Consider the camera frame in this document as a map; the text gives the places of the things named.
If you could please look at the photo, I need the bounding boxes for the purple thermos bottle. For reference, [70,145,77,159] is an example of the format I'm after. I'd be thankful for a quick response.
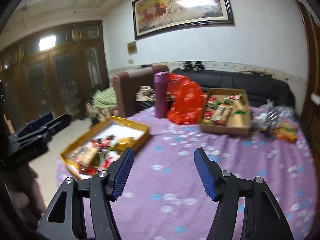
[154,72,169,118]

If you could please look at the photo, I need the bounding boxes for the yellow gift box tray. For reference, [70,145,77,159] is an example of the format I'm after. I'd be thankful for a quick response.
[60,116,150,180]

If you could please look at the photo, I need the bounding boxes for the orange biscuit packs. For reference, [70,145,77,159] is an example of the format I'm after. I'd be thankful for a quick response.
[272,121,299,143]

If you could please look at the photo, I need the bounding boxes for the red plastic bag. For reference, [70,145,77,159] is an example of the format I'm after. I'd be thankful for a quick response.
[167,73,206,125]

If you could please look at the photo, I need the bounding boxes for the brown cardboard snack box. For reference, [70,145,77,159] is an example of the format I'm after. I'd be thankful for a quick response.
[198,88,252,136]

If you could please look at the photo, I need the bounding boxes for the clear plastic bag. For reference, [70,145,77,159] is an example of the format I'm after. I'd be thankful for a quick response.
[252,100,295,132]

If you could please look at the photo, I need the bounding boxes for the brown armchair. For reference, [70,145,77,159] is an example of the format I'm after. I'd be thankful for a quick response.
[112,64,169,118]

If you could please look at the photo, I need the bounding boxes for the brown biscuit packet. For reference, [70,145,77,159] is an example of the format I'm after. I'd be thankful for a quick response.
[68,146,99,166]

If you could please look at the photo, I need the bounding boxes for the yellow snack pouch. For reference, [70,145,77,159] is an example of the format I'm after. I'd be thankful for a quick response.
[117,137,136,148]

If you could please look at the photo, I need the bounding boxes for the purple floral tablecloth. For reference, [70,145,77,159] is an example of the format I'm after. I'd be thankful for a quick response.
[112,109,317,239]

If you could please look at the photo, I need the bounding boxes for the dark wooden cabinet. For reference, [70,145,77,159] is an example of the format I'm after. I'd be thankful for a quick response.
[1,21,109,129]

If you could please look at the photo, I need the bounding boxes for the wooden tv cabinet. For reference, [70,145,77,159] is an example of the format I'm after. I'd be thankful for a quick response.
[297,2,319,157]

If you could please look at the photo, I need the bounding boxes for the framed horse painting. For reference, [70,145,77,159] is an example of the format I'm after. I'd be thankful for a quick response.
[132,0,234,40]

